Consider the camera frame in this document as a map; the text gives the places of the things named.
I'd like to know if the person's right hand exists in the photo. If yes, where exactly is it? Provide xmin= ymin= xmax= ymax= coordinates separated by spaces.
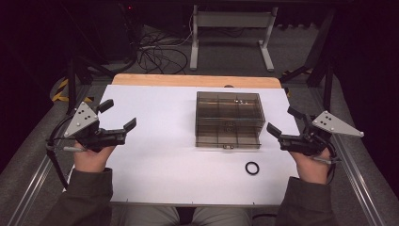
xmin=289 ymin=147 xmax=332 ymax=186

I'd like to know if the aluminium rail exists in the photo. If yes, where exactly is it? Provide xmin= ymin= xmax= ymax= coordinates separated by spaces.
xmin=6 ymin=150 xmax=55 ymax=226
xmin=309 ymin=88 xmax=388 ymax=226

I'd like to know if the white table sheet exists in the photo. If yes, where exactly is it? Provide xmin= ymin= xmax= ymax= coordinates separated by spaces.
xmin=64 ymin=84 xmax=301 ymax=206

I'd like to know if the smoky transparent compartment box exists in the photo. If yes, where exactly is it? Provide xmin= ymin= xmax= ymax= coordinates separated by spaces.
xmin=195 ymin=90 xmax=266 ymax=150

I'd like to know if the person's leg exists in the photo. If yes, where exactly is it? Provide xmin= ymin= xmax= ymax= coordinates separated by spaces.
xmin=191 ymin=206 xmax=254 ymax=226
xmin=120 ymin=206 xmax=182 ymax=226

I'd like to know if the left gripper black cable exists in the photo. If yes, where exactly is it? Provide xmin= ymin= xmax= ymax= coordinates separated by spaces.
xmin=45 ymin=115 xmax=87 ymax=191

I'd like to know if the person's left hand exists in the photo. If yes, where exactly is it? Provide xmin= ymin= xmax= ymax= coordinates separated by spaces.
xmin=73 ymin=140 xmax=117 ymax=173

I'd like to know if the person's left leg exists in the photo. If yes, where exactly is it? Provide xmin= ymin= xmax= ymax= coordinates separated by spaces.
xmin=120 ymin=206 xmax=182 ymax=226

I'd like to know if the yellow black hazard tape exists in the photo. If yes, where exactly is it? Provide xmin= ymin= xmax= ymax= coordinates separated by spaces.
xmin=51 ymin=78 xmax=94 ymax=104

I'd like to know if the black tripod stand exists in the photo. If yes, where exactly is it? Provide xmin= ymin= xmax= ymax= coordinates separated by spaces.
xmin=64 ymin=40 xmax=117 ymax=116

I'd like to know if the black floor cable bundle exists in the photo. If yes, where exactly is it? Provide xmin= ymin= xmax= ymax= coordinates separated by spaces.
xmin=120 ymin=3 xmax=193 ymax=75

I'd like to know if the black metal stand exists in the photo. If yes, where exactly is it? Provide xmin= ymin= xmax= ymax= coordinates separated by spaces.
xmin=279 ymin=8 xmax=337 ymax=111

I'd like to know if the person's right leg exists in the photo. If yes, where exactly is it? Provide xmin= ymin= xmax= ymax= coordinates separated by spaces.
xmin=191 ymin=206 xmax=254 ymax=226

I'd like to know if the white metal table frame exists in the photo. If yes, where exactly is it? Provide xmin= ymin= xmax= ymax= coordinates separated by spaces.
xmin=189 ymin=4 xmax=279 ymax=73

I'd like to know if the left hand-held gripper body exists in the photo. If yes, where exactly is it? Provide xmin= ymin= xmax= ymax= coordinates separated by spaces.
xmin=63 ymin=101 xmax=127 ymax=153

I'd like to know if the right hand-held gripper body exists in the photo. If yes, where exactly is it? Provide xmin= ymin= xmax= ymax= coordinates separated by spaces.
xmin=278 ymin=110 xmax=365 ymax=157

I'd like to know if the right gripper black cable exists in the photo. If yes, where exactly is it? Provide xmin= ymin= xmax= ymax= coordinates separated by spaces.
xmin=312 ymin=140 xmax=343 ymax=186

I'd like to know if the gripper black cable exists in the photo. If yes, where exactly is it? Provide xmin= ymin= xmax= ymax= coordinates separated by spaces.
xmin=45 ymin=115 xmax=87 ymax=191
xmin=312 ymin=140 xmax=343 ymax=186

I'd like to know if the black rubber ring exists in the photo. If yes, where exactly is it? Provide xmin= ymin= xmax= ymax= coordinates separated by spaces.
xmin=245 ymin=161 xmax=261 ymax=176

